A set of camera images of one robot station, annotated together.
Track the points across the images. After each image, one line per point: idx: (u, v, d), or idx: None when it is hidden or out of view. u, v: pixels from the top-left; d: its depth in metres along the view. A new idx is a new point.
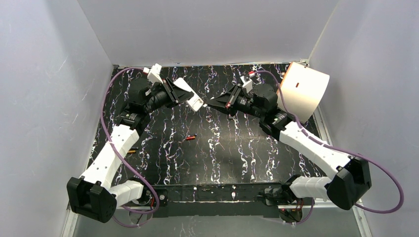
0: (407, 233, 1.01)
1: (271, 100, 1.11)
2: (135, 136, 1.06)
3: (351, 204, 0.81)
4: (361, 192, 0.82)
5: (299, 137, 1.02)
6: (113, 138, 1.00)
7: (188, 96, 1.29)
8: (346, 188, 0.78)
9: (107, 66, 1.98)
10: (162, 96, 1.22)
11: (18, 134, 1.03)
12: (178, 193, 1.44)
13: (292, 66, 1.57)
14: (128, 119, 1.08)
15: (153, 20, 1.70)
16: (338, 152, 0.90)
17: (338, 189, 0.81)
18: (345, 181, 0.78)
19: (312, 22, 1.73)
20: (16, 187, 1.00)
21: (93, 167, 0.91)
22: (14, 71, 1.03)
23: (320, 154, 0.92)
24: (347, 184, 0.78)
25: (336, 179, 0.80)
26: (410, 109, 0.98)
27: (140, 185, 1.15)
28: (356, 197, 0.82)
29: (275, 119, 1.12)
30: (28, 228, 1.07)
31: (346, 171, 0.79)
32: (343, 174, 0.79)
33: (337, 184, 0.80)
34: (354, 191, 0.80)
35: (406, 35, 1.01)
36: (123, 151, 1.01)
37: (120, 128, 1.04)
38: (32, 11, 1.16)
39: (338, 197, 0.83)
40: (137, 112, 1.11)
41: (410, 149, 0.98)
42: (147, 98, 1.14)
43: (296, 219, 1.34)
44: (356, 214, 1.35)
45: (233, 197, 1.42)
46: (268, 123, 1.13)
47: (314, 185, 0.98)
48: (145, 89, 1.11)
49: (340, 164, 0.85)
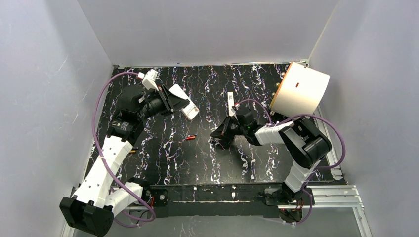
0: (407, 233, 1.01)
1: (247, 117, 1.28)
2: (127, 147, 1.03)
3: (305, 153, 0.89)
4: (315, 143, 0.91)
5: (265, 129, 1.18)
6: (104, 152, 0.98)
7: (184, 103, 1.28)
8: (288, 137, 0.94)
9: (107, 66, 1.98)
10: (157, 103, 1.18)
11: (18, 134, 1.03)
12: (178, 193, 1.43)
13: (292, 65, 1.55)
14: (120, 128, 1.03)
15: (153, 19, 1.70)
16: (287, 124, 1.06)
17: (289, 145, 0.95)
18: (283, 131, 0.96)
19: (312, 22, 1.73)
20: (16, 186, 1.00)
21: (85, 184, 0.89)
22: (14, 71, 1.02)
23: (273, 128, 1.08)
24: (288, 135, 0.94)
25: (282, 137, 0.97)
26: (410, 110, 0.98)
27: (140, 187, 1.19)
28: (310, 147, 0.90)
29: (255, 129, 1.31)
30: (29, 227, 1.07)
31: (285, 127, 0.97)
32: (282, 128, 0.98)
33: (286, 141, 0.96)
34: (302, 141, 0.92)
35: (406, 35, 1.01)
36: (115, 165, 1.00)
37: (110, 140, 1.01)
38: (32, 11, 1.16)
39: (297, 153, 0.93)
40: (130, 121, 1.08)
41: (410, 149, 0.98)
42: (140, 105, 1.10)
43: (296, 219, 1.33)
44: (356, 214, 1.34)
45: (233, 197, 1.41)
46: (251, 134, 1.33)
47: (295, 165, 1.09)
48: (138, 96, 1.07)
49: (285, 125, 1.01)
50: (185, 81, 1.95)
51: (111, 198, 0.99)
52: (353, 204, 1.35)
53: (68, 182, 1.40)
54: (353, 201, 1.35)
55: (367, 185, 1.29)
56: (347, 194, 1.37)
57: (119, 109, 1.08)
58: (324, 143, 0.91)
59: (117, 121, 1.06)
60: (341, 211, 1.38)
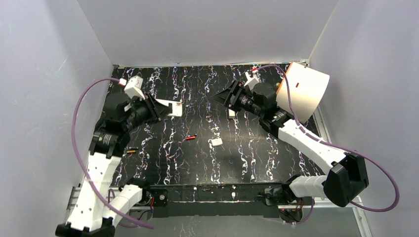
0: (408, 233, 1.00)
1: (269, 98, 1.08)
2: (114, 162, 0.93)
3: (347, 202, 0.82)
4: (357, 188, 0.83)
5: (296, 134, 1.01)
6: (91, 174, 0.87)
7: (168, 111, 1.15)
8: (341, 183, 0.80)
9: (107, 66, 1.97)
10: (144, 111, 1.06)
11: (18, 133, 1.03)
12: (178, 193, 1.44)
13: (292, 66, 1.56)
14: (103, 142, 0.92)
15: (153, 20, 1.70)
16: (333, 149, 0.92)
17: (334, 184, 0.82)
18: (339, 176, 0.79)
19: (312, 22, 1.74)
20: (16, 187, 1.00)
21: (76, 210, 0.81)
22: (13, 71, 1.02)
23: (317, 151, 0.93)
24: (341, 179, 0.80)
25: (332, 176, 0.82)
26: (410, 109, 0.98)
27: (140, 189, 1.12)
28: (351, 194, 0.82)
29: (274, 116, 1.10)
30: (28, 228, 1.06)
31: (339, 167, 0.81)
32: (337, 170, 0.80)
33: (333, 181, 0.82)
34: (350, 187, 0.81)
35: (406, 36, 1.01)
36: (105, 183, 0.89)
37: (94, 158, 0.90)
38: (32, 11, 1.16)
39: (336, 195, 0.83)
40: (113, 132, 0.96)
41: (409, 149, 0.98)
42: (126, 112, 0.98)
43: (296, 219, 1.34)
44: (356, 214, 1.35)
45: (233, 197, 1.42)
46: (267, 121, 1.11)
47: (317, 188, 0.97)
48: (124, 102, 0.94)
49: (335, 159, 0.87)
50: (185, 81, 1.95)
51: (110, 209, 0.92)
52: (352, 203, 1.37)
53: (68, 182, 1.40)
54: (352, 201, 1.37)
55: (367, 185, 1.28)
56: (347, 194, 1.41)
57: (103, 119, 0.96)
58: (364, 188, 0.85)
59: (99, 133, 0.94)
60: (341, 211, 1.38)
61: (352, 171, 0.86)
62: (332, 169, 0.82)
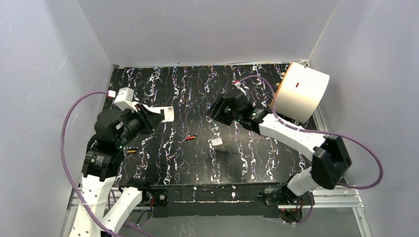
0: (408, 233, 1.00)
1: (239, 98, 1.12)
2: (109, 181, 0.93)
3: (334, 182, 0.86)
4: (341, 168, 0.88)
5: (276, 127, 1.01)
6: (85, 196, 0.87)
7: (160, 118, 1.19)
8: (325, 166, 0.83)
9: (107, 66, 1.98)
10: (136, 124, 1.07)
11: (18, 133, 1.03)
12: (178, 193, 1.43)
13: (292, 66, 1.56)
14: (96, 164, 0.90)
15: (153, 20, 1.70)
16: (313, 135, 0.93)
17: (319, 168, 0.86)
18: (323, 159, 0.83)
19: (312, 22, 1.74)
20: (16, 187, 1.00)
21: (74, 233, 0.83)
22: (13, 71, 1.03)
23: (298, 139, 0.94)
24: (325, 162, 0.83)
25: (316, 160, 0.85)
26: (410, 108, 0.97)
27: (139, 192, 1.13)
28: (337, 174, 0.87)
29: (253, 114, 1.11)
30: (29, 228, 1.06)
31: (322, 150, 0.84)
32: (321, 154, 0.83)
33: (318, 165, 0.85)
34: (334, 169, 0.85)
35: (406, 35, 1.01)
36: (102, 203, 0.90)
37: (88, 180, 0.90)
38: (32, 11, 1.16)
39: (322, 177, 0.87)
40: (106, 149, 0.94)
41: (410, 148, 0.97)
42: (118, 131, 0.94)
43: (296, 220, 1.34)
44: (356, 214, 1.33)
45: (233, 197, 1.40)
46: (248, 119, 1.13)
47: (309, 178, 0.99)
48: (116, 122, 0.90)
49: (315, 144, 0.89)
50: (185, 81, 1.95)
51: (110, 219, 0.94)
52: (353, 204, 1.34)
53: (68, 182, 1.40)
54: (353, 201, 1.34)
55: (368, 185, 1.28)
56: (347, 194, 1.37)
57: (95, 138, 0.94)
58: (347, 167, 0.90)
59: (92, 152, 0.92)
60: (342, 210, 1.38)
61: (333, 153, 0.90)
62: (315, 153, 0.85)
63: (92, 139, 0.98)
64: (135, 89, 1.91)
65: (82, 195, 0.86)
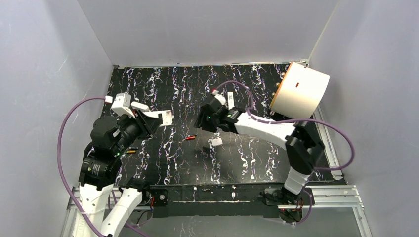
0: (408, 233, 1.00)
1: (213, 104, 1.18)
2: (107, 188, 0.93)
3: (311, 167, 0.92)
4: (315, 152, 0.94)
5: (250, 123, 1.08)
6: (83, 206, 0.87)
7: (159, 123, 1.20)
8: (298, 153, 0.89)
9: (107, 66, 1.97)
10: (133, 130, 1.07)
11: (18, 133, 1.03)
12: (178, 193, 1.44)
13: (292, 66, 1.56)
14: (92, 173, 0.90)
15: (153, 20, 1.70)
16: (283, 125, 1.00)
17: (294, 156, 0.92)
18: (294, 147, 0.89)
19: (312, 22, 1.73)
20: (16, 187, 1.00)
21: None
22: (13, 71, 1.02)
23: (271, 131, 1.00)
24: (297, 149, 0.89)
25: (289, 148, 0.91)
26: (410, 109, 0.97)
27: (139, 192, 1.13)
28: (313, 159, 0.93)
29: (229, 115, 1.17)
30: (28, 228, 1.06)
31: (293, 138, 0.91)
32: (292, 142, 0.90)
33: (292, 153, 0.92)
34: (308, 154, 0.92)
35: (406, 35, 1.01)
36: (100, 211, 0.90)
37: (85, 189, 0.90)
38: (32, 11, 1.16)
39: (300, 165, 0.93)
40: (104, 156, 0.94)
41: (410, 148, 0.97)
42: (115, 138, 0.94)
43: (296, 219, 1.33)
44: (356, 214, 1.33)
45: (233, 197, 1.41)
46: (224, 121, 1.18)
47: (295, 172, 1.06)
48: (112, 129, 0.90)
49: (287, 134, 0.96)
50: (185, 81, 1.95)
51: (110, 222, 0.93)
52: (352, 204, 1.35)
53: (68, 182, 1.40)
54: (352, 200, 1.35)
55: (369, 186, 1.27)
56: (347, 194, 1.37)
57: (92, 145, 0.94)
58: (321, 150, 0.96)
59: (89, 160, 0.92)
60: (341, 210, 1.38)
61: (306, 139, 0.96)
62: (287, 142, 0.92)
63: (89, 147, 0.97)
64: (135, 89, 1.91)
65: (79, 204, 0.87)
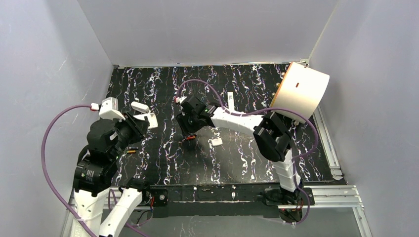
0: (408, 233, 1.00)
1: (190, 101, 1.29)
2: (103, 194, 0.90)
3: (278, 154, 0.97)
4: (282, 141, 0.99)
5: (225, 116, 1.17)
6: (79, 212, 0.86)
7: (147, 125, 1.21)
8: (266, 141, 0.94)
9: (107, 66, 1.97)
10: (126, 133, 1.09)
11: (18, 133, 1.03)
12: (178, 193, 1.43)
13: (292, 66, 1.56)
14: (86, 178, 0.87)
15: (153, 20, 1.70)
16: (253, 117, 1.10)
17: (263, 145, 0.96)
18: (262, 136, 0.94)
19: (312, 22, 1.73)
20: (16, 187, 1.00)
21: None
22: (13, 71, 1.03)
23: (242, 123, 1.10)
24: (265, 138, 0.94)
25: (258, 138, 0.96)
26: (409, 109, 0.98)
27: (139, 193, 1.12)
28: (280, 147, 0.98)
29: (205, 110, 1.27)
30: (29, 228, 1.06)
31: (261, 129, 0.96)
32: (260, 132, 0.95)
33: (261, 142, 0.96)
34: (274, 142, 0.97)
35: (406, 35, 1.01)
36: (98, 216, 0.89)
37: (80, 195, 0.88)
38: (32, 11, 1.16)
39: (268, 153, 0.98)
40: (99, 161, 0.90)
41: (410, 148, 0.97)
42: (112, 141, 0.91)
43: (296, 219, 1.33)
44: (356, 214, 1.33)
45: (233, 197, 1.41)
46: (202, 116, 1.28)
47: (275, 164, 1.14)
48: (109, 132, 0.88)
49: (255, 124, 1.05)
50: (185, 81, 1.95)
51: (110, 223, 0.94)
52: (352, 204, 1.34)
53: (68, 182, 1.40)
54: (352, 201, 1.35)
55: (368, 185, 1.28)
56: (347, 194, 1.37)
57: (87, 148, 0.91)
58: (287, 139, 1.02)
59: (83, 165, 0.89)
60: (341, 210, 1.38)
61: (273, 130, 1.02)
62: (256, 132, 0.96)
63: (84, 151, 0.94)
64: (135, 89, 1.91)
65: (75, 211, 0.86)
